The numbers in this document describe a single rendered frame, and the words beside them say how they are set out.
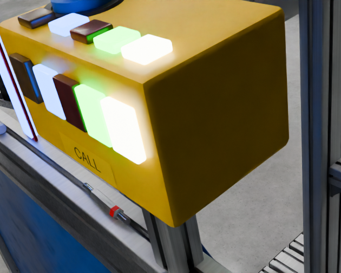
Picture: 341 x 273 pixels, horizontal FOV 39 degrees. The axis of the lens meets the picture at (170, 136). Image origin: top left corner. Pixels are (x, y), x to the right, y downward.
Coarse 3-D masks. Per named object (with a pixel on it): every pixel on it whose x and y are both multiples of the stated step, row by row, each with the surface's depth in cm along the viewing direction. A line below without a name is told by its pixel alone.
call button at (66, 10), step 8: (56, 0) 30; (64, 0) 29; (72, 0) 29; (80, 0) 29; (88, 0) 29; (96, 0) 29; (104, 0) 30; (56, 8) 30; (64, 8) 29; (72, 8) 29; (80, 8) 29; (88, 8) 29
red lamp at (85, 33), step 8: (88, 24) 26; (96, 24) 25; (104, 24) 25; (72, 32) 25; (80, 32) 25; (88, 32) 25; (96, 32) 25; (104, 32) 25; (80, 40) 25; (88, 40) 25
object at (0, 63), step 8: (0, 56) 53; (0, 64) 54; (0, 72) 56; (8, 80) 55; (8, 88) 56; (16, 96) 56; (16, 104) 57; (16, 112) 58; (24, 120) 58; (24, 128) 59; (32, 136) 59
